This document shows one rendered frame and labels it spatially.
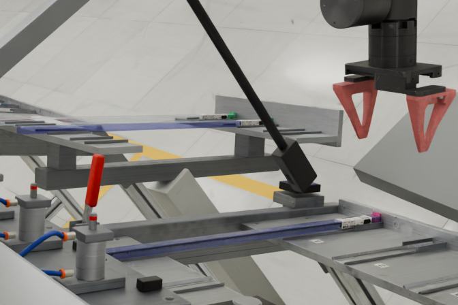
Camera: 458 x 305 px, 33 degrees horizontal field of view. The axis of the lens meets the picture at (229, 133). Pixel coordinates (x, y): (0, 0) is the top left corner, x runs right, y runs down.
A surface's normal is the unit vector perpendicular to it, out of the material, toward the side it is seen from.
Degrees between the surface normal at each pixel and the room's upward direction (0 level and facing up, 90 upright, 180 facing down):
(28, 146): 90
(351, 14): 57
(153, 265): 43
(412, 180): 0
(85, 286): 90
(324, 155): 0
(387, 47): 63
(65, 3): 90
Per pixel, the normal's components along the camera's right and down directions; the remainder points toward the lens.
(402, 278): 0.08, -0.99
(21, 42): 0.61, 0.15
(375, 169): -0.48, -0.72
